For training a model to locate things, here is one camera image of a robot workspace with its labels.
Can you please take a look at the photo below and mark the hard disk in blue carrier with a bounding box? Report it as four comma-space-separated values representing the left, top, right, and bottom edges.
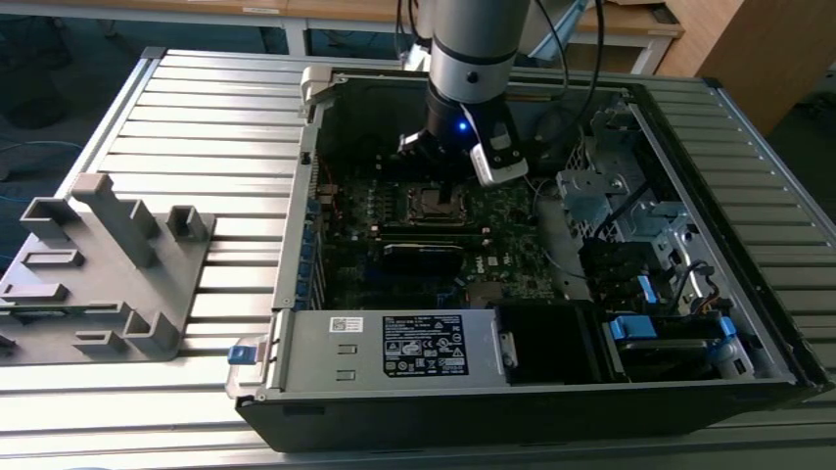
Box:
605, 314, 742, 383

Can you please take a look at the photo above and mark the silver power supply unit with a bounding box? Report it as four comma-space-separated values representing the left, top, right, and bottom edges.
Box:
263, 307, 510, 393

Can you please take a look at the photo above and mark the wooden cabinet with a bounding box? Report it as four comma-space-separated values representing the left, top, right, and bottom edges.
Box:
655, 0, 836, 141

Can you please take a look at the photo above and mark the beige case release latch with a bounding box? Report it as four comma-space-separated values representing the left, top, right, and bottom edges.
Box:
297, 66, 338, 121

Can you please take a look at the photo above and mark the black open PC case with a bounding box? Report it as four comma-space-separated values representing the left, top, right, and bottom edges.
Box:
223, 65, 836, 454

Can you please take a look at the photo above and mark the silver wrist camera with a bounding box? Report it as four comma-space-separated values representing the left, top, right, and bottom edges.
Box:
466, 103, 530, 188

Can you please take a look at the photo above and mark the silver metal drive cage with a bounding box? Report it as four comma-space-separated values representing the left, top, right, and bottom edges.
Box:
553, 105, 762, 314

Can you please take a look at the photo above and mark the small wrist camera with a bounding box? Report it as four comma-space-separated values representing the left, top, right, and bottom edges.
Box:
397, 130, 426, 159

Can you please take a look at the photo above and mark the black case cable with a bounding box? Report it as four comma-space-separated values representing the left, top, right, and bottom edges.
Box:
529, 105, 586, 165

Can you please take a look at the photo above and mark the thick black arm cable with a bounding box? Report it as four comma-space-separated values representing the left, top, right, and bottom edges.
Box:
553, 0, 606, 153

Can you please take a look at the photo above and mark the coloured wire bundle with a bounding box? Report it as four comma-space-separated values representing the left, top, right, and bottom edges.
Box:
691, 288, 727, 319

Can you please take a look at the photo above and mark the green Dell motherboard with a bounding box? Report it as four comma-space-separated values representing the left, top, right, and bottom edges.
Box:
315, 156, 593, 312

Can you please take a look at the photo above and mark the CPU with silver top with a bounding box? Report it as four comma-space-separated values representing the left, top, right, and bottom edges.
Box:
418, 188, 463, 217

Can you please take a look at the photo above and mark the green RAM stick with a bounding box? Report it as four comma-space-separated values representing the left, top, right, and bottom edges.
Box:
0, 303, 74, 315

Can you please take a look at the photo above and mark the black looped cable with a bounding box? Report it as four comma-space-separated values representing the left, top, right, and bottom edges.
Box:
674, 258, 717, 307

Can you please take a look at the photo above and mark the black graphics card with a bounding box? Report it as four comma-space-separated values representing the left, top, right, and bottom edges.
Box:
379, 242, 466, 275

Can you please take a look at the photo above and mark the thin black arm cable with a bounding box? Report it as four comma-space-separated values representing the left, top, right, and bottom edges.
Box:
534, 0, 570, 99

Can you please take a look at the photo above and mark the small finned heatsink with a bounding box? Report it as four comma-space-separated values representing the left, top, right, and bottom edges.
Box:
466, 281, 505, 308

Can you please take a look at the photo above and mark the blue floor cable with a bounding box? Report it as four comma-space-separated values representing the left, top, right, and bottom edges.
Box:
0, 139, 85, 154

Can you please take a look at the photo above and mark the blue plastic clip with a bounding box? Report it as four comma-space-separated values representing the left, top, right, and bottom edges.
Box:
630, 273, 661, 306

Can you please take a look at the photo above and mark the wooden desk white frame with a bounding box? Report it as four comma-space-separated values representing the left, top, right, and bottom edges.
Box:
573, 0, 686, 74
0, 0, 418, 58

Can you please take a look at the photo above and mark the CPU socket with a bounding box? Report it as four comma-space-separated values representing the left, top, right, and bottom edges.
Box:
402, 181, 477, 227

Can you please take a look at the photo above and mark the grey plastic parts rack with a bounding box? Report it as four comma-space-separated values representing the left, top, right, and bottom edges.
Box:
0, 171, 218, 366

